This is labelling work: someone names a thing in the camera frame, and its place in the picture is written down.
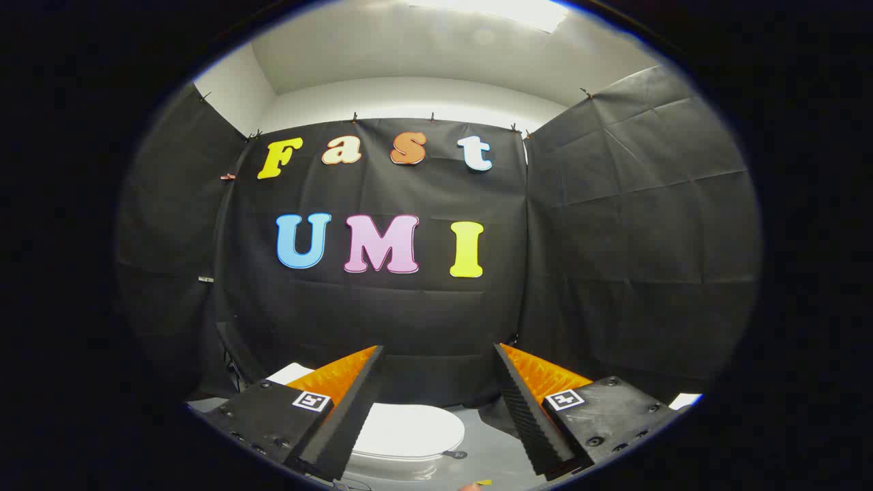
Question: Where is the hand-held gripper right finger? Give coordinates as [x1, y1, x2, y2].
[494, 342, 683, 481]

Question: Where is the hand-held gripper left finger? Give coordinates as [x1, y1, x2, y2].
[186, 344, 385, 483]

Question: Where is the white toilet lid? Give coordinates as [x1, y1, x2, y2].
[353, 403, 469, 461]

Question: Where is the white toilet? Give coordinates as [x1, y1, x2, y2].
[265, 362, 443, 482]

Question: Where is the black backdrop cloth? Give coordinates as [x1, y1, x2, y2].
[116, 65, 762, 411]

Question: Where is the black stand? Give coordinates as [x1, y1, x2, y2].
[217, 323, 248, 393]

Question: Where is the row of small dark clips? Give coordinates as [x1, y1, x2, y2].
[198, 87, 595, 141]

